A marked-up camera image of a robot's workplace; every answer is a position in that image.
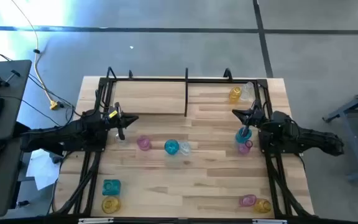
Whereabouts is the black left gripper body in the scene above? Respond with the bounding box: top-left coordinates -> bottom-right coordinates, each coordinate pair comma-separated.
103,103 -> 126,141

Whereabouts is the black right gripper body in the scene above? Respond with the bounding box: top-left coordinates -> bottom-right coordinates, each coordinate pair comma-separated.
242,100 -> 267,137

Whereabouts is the clear ribbed glass vase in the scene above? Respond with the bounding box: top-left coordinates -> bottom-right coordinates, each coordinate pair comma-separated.
240,81 -> 256,102
114,133 -> 129,147
178,141 -> 192,156

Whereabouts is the pink glass vase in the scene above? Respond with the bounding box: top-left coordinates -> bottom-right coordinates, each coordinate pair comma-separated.
237,139 -> 254,156
239,194 -> 257,208
136,134 -> 152,152

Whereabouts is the teal embossed glass vase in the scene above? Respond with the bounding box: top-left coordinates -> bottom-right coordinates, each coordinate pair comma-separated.
164,139 -> 180,156

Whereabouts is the teal square glass vase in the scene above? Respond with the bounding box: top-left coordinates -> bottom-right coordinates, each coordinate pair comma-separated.
101,179 -> 122,197

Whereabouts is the yellow ribbed glass vase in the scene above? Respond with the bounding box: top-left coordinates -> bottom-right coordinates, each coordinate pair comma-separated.
253,198 -> 272,214
101,195 -> 122,215

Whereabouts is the yellow glass bottle vase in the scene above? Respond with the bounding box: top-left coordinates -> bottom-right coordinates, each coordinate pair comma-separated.
228,86 -> 242,104

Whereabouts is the grey caster wheel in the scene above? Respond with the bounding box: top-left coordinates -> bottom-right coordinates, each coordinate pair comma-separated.
48,152 -> 63,164

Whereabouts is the white paper sheet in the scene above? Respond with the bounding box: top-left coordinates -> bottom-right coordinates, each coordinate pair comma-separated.
25,147 -> 62,191

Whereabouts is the black metal table frame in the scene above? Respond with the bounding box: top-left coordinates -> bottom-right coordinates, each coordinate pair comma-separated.
52,66 -> 316,224

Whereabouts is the black shelf divider post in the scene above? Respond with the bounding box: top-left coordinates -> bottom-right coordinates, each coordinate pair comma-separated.
184,67 -> 190,118

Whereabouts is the yellow power cable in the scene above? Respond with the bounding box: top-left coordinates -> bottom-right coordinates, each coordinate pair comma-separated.
10,0 -> 59,111

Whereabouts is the silver edge bracket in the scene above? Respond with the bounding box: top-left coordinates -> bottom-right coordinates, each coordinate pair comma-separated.
78,217 -> 114,224
252,218 -> 288,224

